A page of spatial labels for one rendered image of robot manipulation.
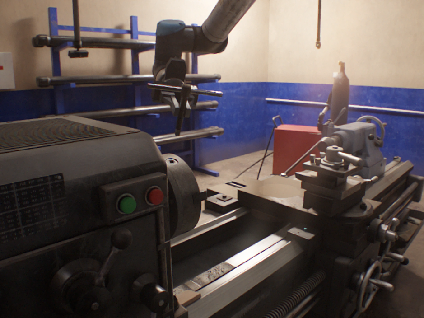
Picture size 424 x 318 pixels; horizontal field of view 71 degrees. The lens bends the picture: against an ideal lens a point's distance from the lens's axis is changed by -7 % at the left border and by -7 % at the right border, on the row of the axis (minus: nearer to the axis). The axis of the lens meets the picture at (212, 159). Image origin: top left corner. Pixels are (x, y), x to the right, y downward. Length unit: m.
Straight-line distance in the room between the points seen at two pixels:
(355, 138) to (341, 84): 2.27
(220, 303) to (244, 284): 0.11
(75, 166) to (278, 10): 5.95
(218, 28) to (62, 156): 0.63
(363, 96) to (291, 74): 1.41
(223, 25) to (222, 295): 0.78
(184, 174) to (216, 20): 0.46
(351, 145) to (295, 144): 2.31
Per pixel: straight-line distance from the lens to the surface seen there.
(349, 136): 1.92
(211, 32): 1.03
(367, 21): 5.52
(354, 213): 1.29
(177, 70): 0.97
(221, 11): 0.96
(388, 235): 1.35
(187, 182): 0.88
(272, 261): 1.13
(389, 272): 1.73
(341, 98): 4.14
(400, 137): 5.32
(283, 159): 4.26
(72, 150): 0.57
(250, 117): 6.00
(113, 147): 0.59
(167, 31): 1.03
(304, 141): 4.15
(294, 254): 1.20
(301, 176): 1.22
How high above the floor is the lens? 1.44
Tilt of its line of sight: 15 degrees down
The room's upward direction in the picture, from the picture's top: straight up
